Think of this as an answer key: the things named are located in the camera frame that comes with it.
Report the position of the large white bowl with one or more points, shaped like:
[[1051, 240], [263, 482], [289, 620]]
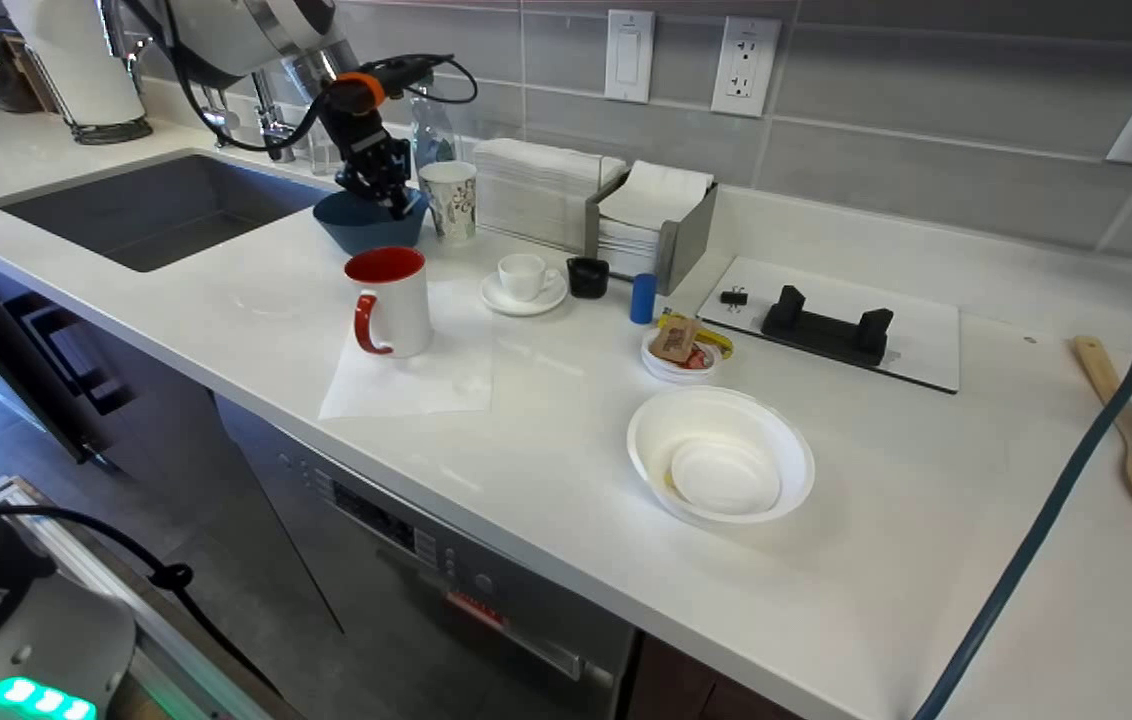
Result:
[[723, 456]]

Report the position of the white tray mat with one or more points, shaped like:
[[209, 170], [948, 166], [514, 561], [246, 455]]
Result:
[[894, 335]]

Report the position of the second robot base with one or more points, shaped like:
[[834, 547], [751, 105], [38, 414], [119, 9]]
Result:
[[61, 644]]

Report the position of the small white snack dish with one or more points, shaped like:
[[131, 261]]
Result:
[[678, 357]]

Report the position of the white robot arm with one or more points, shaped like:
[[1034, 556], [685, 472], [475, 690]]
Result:
[[222, 43]]

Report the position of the blue bowl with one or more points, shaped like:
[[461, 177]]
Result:
[[362, 225]]

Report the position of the red and white mug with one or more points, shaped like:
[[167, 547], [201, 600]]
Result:
[[388, 313]]

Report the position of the black phone holder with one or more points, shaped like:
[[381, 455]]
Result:
[[793, 324]]

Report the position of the paper towel roll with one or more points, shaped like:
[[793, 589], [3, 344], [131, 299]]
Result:
[[91, 84]]

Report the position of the white saucer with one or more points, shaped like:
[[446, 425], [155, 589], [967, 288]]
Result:
[[549, 299]]

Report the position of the dishwasher front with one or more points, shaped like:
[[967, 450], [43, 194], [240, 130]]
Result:
[[433, 625]]

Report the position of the stainless steel sink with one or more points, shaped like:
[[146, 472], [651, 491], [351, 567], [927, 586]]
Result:
[[167, 211]]

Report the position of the patterned paper cup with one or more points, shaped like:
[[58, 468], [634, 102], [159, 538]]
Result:
[[451, 188]]

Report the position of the small white teacup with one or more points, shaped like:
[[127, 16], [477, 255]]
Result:
[[525, 274]]

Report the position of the metal napkin holder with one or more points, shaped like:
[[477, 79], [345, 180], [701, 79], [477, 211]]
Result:
[[655, 222]]

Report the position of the small blue cylinder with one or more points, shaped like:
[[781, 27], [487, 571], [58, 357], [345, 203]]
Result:
[[640, 300]]

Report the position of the white outlet plate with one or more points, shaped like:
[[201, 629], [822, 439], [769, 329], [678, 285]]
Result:
[[745, 66]]

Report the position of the small black cap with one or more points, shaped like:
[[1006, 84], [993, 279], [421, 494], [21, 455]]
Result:
[[587, 279]]

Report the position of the clear napkin box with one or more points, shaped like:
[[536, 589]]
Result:
[[542, 188]]

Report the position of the white light switch plate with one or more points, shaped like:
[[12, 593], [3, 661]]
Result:
[[628, 55]]

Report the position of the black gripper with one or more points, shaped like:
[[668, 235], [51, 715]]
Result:
[[372, 160]]

